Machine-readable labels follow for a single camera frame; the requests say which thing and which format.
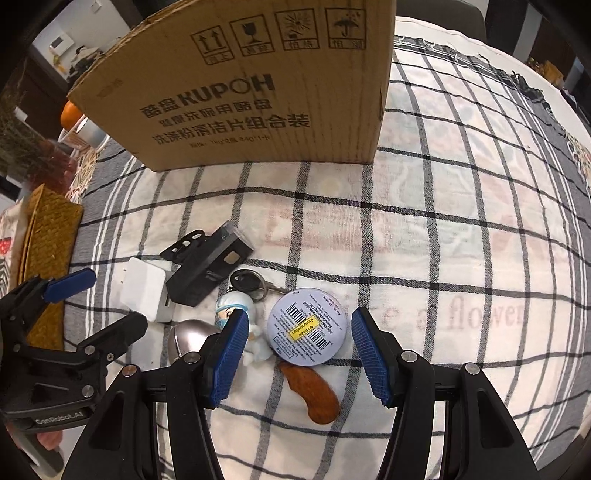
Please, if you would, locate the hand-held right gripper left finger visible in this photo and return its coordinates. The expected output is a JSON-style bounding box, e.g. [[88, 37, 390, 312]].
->
[[60, 310, 250, 480]]

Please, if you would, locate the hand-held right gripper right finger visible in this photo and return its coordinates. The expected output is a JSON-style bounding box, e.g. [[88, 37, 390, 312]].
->
[[351, 308, 532, 480]]

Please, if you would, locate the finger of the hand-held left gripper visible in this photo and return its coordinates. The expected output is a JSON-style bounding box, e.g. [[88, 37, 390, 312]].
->
[[60, 311, 149, 371], [0, 269, 97, 337]]

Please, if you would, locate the round white labelled tin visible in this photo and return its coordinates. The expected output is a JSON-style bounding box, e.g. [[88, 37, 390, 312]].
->
[[268, 288, 352, 368]]

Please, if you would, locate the silver metal spoon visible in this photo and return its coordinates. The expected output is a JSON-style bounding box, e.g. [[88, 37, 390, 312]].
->
[[167, 318, 221, 366]]

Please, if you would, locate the woven straw basket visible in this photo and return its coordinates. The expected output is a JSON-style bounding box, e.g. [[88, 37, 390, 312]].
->
[[18, 184, 85, 350]]

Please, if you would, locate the white power adapter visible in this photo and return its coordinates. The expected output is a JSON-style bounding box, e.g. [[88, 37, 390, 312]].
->
[[121, 257, 173, 324]]

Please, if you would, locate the brown wooden piece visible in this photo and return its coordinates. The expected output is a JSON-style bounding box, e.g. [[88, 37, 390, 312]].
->
[[277, 360, 341, 424]]

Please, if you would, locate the floral patterned cloth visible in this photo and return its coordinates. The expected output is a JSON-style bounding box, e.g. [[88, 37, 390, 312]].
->
[[0, 203, 29, 289]]

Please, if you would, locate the black headed key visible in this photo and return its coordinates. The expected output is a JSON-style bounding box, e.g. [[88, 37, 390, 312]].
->
[[229, 268, 291, 304]]

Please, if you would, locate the black rectangular case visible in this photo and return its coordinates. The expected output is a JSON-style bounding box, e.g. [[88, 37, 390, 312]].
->
[[165, 220, 254, 308]]

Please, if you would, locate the black plastic clip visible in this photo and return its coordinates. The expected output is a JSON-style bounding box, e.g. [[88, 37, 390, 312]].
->
[[160, 229, 208, 265]]

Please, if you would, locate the checkered white tablecloth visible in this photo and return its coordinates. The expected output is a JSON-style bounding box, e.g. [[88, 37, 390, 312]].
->
[[64, 16, 591, 464]]

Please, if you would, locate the white cup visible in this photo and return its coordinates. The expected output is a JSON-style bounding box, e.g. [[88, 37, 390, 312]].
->
[[75, 115, 110, 149]]

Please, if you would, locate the orange fruit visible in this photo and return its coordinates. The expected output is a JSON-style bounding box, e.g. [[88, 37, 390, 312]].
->
[[60, 99, 88, 132]]

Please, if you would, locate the brown cardboard box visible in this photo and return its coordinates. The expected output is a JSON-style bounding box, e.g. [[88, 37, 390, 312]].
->
[[67, 0, 398, 172]]

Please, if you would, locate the small white figurine keychain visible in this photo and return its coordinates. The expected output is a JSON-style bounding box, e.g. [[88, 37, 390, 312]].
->
[[216, 291, 273, 368]]

